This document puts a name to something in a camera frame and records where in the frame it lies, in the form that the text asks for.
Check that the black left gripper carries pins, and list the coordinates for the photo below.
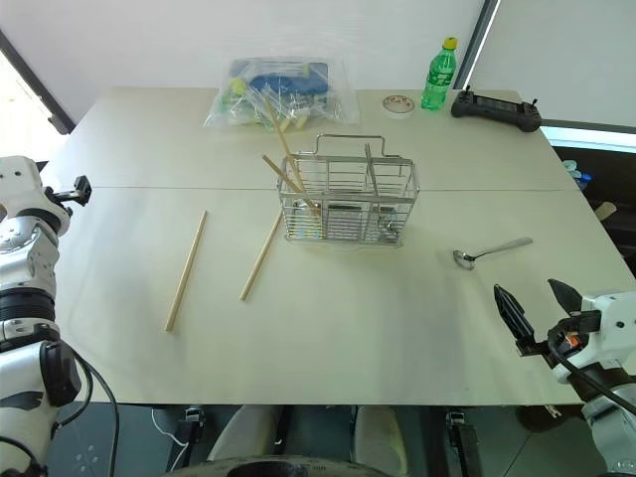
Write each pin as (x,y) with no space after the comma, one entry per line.
(82,190)

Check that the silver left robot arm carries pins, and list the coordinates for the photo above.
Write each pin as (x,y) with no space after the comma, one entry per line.
(25,258)

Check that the green plastic bottle yellow cap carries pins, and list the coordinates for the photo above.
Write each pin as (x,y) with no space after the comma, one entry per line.
(438,79)

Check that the blue capped small bottles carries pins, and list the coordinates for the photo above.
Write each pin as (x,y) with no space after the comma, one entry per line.
(579,175)

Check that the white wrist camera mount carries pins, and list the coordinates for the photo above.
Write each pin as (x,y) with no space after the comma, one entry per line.
(613,323)
(22,179)

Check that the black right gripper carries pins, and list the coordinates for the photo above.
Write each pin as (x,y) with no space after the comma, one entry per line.
(561,338)

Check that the dark rounded floor object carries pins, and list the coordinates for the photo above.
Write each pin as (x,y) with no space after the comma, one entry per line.
(549,417)

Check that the metal spoon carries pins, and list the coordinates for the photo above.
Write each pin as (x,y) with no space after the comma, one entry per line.
(489,250)

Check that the white tape roll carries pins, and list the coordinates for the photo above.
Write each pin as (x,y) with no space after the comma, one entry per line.
(398,106)

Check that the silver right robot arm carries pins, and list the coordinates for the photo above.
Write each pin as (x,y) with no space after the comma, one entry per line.
(608,422)

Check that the clear plastic bag with items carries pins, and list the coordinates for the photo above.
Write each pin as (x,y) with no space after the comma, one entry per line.
(283,94)

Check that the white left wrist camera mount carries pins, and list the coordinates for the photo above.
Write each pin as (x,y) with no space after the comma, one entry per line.
(22,179)

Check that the wooden chopstick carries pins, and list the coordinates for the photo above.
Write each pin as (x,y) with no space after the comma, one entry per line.
(261,258)
(283,144)
(280,171)
(186,270)

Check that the black handheld remote controller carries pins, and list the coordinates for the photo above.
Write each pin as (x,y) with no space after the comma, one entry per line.
(497,108)

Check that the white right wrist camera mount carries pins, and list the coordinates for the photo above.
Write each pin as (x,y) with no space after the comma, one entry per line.
(613,323)

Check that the dark window frame bar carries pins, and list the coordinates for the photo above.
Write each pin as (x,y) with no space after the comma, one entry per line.
(35,82)

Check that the black table leg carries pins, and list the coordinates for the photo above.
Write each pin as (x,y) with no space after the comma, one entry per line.
(462,439)
(191,425)

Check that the grey window frame bar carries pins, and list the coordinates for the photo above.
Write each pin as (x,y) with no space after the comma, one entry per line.
(477,42)

